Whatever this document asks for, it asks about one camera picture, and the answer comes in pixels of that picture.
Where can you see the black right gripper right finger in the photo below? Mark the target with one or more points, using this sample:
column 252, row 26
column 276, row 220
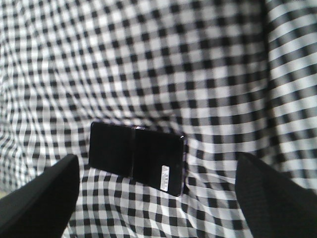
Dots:
column 272, row 204

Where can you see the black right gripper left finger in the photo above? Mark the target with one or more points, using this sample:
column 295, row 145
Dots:
column 42, row 208

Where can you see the black smartphone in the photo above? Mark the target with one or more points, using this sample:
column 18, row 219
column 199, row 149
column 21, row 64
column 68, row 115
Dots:
column 153, row 158

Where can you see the black white checkered bedsheet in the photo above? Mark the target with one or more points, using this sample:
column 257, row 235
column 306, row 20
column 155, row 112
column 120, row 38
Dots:
column 231, row 75

